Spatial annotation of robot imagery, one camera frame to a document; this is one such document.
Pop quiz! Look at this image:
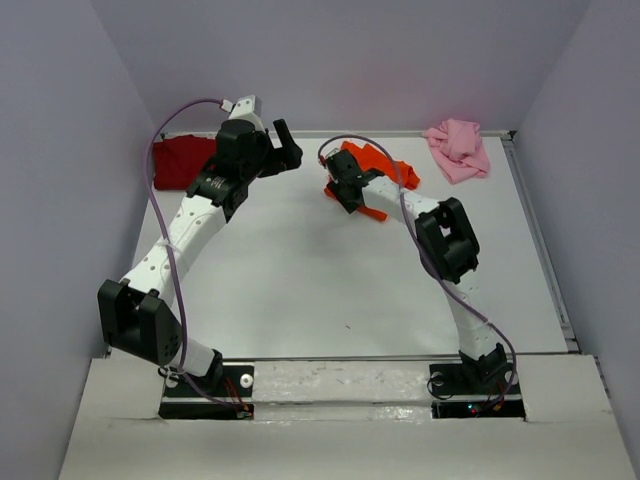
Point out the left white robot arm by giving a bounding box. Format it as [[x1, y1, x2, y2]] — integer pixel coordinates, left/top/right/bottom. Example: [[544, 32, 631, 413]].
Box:
[[97, 119, 302, 395]]

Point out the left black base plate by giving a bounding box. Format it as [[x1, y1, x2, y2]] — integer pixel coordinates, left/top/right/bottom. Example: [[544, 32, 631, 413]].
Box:
[[157, 361, 255, 421]]

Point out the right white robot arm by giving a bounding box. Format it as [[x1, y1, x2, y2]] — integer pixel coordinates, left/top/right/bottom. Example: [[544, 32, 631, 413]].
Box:
[[320, 150, 516, 408]]

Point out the dark red folded t-shirt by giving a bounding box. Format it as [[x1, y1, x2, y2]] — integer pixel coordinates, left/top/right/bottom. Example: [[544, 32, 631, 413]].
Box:
[[152, 135, 216, 191]]

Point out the pink crumpled t-shirt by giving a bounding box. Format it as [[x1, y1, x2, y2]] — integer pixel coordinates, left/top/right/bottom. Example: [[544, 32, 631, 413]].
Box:
[[422, 119, 491, 185]]

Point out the orange t-shirt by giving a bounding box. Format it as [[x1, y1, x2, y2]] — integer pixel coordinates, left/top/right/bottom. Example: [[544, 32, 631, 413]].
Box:
[[340, 140, 421, 190]]

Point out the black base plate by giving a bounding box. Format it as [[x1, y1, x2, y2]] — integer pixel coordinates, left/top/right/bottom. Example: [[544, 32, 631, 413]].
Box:
[[427, 362, 526, 420], [157, 361, 255, 421]]

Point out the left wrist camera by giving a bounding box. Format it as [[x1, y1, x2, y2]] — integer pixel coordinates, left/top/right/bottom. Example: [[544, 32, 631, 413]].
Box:
[[229, 95, 262, 122]]

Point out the white front cover board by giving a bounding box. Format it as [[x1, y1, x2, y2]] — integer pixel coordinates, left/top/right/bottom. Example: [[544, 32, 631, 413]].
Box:
[[61, 355, 635, 479]]

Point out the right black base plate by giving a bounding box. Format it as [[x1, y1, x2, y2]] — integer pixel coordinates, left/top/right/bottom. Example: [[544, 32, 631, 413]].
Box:
[[427, 362, 526, 420]]

